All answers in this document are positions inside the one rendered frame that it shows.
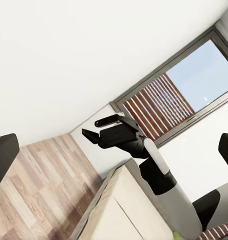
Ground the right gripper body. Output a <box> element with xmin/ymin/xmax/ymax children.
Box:
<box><xmin>99</xmin><ymin>124</ymin><xmax>139</xmax><ymax>152</ymax></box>

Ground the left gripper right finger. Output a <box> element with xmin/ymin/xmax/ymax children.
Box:
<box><xmin>218</xmin><ymin>133</ymin><xmax>228</xmax><ymax>165</ymax></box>

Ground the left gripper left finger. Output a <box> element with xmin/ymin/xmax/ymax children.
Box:
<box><xmin>0</xmin><ymin>133</ymin><xmax>20</xmax><ymax>183</ymax></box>

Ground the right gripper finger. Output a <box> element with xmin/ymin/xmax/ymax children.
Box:
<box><xmin>116</xmin><ymin>115</ymin><xmax>139</xmax><ymax>133</ymax></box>
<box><xmin>82</xmin><ymin>129</ymin><xmax>118</xmax><ymax>147</ymax></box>

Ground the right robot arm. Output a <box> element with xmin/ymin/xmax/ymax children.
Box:
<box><xmin>82</xmin><ymin>112</ymin><xmax>228</xmax><ymax>240</ymax></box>

